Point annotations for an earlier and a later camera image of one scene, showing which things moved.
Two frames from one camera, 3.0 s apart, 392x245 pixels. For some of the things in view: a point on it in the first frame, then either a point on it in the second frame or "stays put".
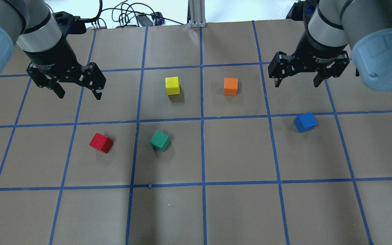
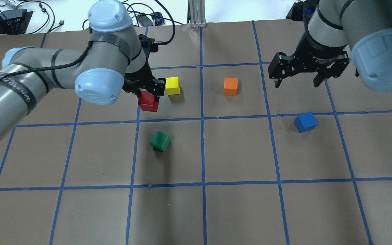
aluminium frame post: (197, 14) stays put
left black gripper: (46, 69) to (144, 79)
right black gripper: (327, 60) stays put
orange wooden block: (230, 86) stays put
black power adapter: (144, 20) stays put
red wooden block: (101, 143) to (147, 102)
